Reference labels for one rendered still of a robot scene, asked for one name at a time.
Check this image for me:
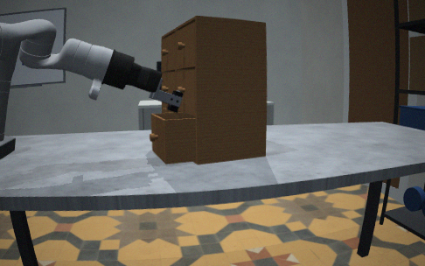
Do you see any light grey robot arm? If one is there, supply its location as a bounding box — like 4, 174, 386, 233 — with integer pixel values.
0, 19, 92, 141

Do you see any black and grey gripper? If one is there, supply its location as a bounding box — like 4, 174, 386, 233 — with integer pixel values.
82, 45, 183, 107

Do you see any brown wooden chest of drawers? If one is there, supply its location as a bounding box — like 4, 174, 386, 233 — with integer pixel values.
161, 16, 267, 165

